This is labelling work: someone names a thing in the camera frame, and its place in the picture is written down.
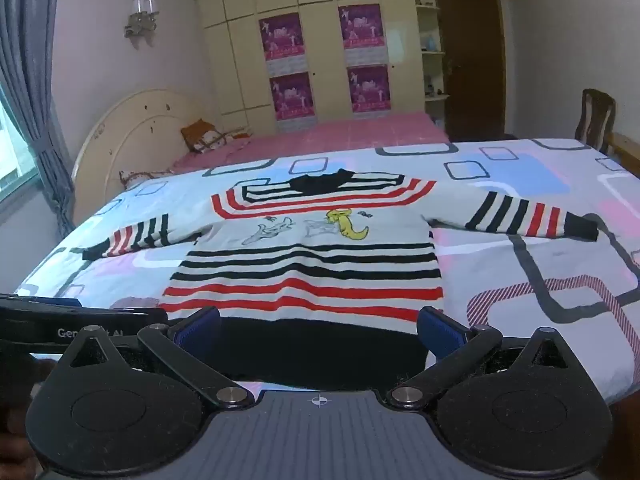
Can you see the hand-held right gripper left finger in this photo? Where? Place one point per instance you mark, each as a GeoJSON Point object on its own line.
{"type": "Point", "coordinates": [197, 331]}

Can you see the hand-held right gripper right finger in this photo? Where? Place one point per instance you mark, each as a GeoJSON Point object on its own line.
{"type": "Point", "coordinates": [441, 332]}

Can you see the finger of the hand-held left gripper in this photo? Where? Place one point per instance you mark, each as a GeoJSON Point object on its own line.
{"type": "Point", "coordinates": [57, 302]}

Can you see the striped knit sweater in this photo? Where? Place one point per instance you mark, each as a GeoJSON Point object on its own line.
{"type": "Point", "coordinates": [305, 265]}

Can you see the person's left hand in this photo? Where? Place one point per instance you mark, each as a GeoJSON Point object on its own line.
{"type": "Point", "coordinates": [17, 410]}

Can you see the printed bed sheet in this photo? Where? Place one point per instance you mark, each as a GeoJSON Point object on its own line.
{"type": "Point", "coordinates": [525, 285]}

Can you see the patterned cream pillow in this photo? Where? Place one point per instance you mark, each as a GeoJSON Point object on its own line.
{"type": "Point", "coordinates": [142, 177]}

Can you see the window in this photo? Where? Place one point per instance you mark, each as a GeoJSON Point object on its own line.
{"type": "Point", "coordinates": [12, 150]}

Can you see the cream round headboard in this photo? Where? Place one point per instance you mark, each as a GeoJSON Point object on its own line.
{"type": "Point", "coordinates": [135, 130]}

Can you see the orange pillow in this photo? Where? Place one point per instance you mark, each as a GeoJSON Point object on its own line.
{"type": "Point", "coordinates": [207, 136]}

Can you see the pink bed sheet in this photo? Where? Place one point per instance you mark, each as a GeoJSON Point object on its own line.
{"type": "Point", "coordinates": [350, 137]}

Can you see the grey curtain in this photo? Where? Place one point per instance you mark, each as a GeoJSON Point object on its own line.
{"type": "Point", "coordinates": [35, 85]}

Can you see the dark wooden chair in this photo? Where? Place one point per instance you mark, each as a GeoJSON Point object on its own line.
{"type": "Point", "coordinates": [595, 120]}

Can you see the brown wooden door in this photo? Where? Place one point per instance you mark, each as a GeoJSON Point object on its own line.
{"type": "Point", "coordinates": [472, 60]}

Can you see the open corner shelf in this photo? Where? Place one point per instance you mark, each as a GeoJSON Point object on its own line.
{"type": "Point", "coordinates": [430, 50]}

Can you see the cream wardrobe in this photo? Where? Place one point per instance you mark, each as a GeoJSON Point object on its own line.
{"type": "Point", "coordinates": [320, 35]}

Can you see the purple wall poster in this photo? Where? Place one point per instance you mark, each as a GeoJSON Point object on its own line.
{"type": "Point", "coordinates": [369, 91]}
{"type": "Point", "coordinates": [293, 102]}
{"type": "Point", "coordinates": [281, 42]}
{"type": "Point", "coordinates": [362, 34]}

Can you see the light wooden bed frame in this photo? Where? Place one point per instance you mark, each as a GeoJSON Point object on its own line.
{"type": "Point", "coordinates": [625, 152]}

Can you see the glass wall lamp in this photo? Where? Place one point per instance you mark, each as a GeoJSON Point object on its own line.
{"type": "Point", "coordinates": [141, 19]}

